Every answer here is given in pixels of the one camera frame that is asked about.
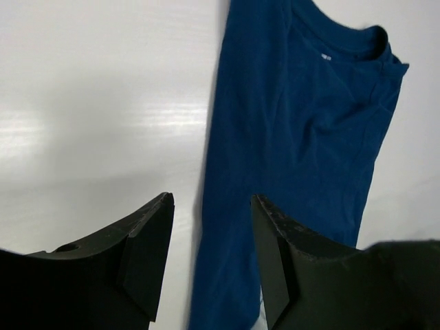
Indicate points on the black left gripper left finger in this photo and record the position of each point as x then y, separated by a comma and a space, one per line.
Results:
110, 279

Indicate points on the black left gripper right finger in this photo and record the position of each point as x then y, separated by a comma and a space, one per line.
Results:
311, 282

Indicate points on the blue printed t shirt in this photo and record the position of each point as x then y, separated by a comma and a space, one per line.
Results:
302, 106

